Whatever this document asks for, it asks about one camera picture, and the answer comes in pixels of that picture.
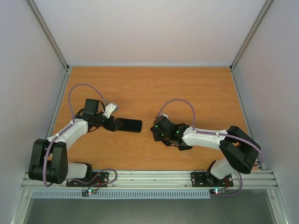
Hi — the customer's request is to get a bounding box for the black phone case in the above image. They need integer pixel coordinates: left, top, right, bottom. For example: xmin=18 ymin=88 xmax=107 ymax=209
xmin=118 ymin=118 xmax=143 ymax=133
xmin=178 ymin=145 xmax=192 ymax=151

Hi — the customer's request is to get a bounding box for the dark green phone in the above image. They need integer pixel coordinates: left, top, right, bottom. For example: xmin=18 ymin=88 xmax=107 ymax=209
xmin=120 ymin=119 xmax=142 ymax=132

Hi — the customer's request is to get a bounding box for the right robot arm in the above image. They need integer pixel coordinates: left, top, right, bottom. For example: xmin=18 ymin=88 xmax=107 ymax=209
xmin=150 ymin=115 xmax=261 ymax=186

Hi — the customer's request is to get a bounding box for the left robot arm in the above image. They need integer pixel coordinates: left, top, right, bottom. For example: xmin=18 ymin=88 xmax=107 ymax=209
xmin=28 ymin=99 xmax=121 ymax=187

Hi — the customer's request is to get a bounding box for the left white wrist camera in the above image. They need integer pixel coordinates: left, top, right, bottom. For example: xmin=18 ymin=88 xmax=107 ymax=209
xmin=103 ymin=103 xmax=119 ymax=119

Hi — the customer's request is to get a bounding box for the aluminium front rail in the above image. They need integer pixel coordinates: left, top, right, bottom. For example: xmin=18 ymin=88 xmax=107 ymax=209
xmin=21 ymin=169 xmax=278 ymax=189

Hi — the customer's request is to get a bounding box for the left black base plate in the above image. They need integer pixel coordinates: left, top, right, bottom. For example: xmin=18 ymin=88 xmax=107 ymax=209
xmin=66 ymin=172 xmax=109 ymax=188

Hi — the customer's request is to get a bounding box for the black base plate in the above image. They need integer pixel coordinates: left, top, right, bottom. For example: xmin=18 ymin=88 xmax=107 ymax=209
xmin=190 ymin=170 xmax=234 ymax=187
xmin=66 ymin=172 xmax=109 ymax=188

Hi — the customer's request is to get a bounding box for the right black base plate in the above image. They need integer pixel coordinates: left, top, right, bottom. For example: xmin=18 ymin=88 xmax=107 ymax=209
xmin=190 ymin=170 xmax=234 ymax=187

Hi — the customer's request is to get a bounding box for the grey slotted cable duct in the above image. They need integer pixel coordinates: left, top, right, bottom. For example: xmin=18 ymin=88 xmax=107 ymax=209
xmin=31 ymin=189 xmax=210 ymax=200

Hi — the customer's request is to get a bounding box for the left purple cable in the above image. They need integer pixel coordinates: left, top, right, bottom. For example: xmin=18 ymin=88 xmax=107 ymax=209
xmin=44 ymin=83 xmax=118 ymax=188

